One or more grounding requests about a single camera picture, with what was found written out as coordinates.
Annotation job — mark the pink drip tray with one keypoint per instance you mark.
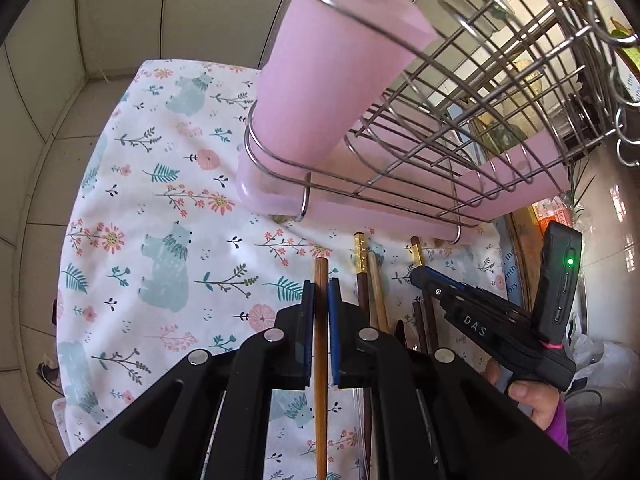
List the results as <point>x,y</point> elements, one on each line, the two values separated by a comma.
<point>280,195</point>

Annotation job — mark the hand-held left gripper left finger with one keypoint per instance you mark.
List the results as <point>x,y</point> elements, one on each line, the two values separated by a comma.
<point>308,320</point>

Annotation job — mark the brown wooden chopstick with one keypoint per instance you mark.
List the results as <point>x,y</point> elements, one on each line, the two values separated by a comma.
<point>321,430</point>

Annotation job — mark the pink utensil holder cup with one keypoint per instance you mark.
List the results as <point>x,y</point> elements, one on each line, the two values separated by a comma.
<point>320,75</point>

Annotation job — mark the green leafy plant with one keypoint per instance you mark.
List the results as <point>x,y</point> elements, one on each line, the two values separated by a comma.
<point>574,205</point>

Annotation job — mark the light wooden chopstick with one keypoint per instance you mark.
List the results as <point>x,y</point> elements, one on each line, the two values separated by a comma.
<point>376,290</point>

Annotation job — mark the white plastic bag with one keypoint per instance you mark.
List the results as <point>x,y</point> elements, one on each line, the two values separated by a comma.
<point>605,360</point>

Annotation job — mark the person's right hand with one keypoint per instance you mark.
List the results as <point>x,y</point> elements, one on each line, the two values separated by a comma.
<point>535,395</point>

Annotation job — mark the red snack packet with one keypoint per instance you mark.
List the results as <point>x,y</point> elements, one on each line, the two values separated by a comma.
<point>550,212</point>

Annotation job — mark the dark chopstick with gold tip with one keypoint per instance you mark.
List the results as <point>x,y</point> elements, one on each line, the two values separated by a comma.
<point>359,255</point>
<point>416,255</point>

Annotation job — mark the white printed cardboard sheet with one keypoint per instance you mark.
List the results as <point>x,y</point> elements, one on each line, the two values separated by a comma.
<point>511,270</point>

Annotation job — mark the floral bear print cloth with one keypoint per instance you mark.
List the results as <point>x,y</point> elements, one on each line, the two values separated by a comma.
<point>150,185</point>

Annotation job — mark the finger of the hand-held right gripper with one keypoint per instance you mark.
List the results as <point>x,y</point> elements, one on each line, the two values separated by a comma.
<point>429,282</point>
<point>457,281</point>

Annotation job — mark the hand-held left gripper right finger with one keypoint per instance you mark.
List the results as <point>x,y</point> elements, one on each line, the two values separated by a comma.
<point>334,330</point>

